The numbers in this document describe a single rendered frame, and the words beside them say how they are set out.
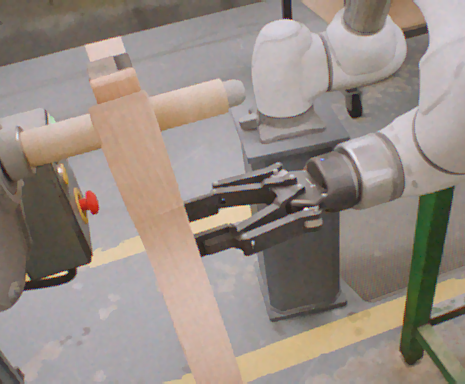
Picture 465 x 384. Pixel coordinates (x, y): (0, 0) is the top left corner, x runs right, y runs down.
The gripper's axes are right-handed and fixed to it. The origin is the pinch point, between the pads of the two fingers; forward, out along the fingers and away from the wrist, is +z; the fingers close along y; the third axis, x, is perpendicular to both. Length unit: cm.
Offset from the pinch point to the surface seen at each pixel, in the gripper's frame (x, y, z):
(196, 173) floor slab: -85, 165, -20
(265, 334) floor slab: -98, 68, -19
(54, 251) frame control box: -7.0, 15.2, 19.3
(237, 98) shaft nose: 18.0, -8.5, -6.7
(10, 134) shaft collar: 20.4, -8.3, 12.9
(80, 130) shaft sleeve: 19.2, -8.7, 7.3
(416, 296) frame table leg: -68, 36, -54
